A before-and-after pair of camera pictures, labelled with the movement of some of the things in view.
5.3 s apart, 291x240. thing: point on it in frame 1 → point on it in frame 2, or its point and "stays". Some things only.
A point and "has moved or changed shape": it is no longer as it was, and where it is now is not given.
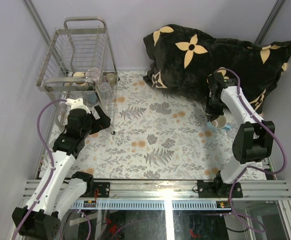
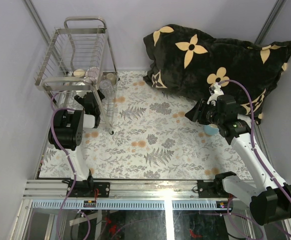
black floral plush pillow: (180, 58) stays
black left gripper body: (92, 125) → (79, 99)
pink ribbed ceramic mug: (93, 73) stays
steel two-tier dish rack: (79, 64) stays
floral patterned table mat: (159, 136) stays
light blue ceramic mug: (218, 122) has moved or changed shape
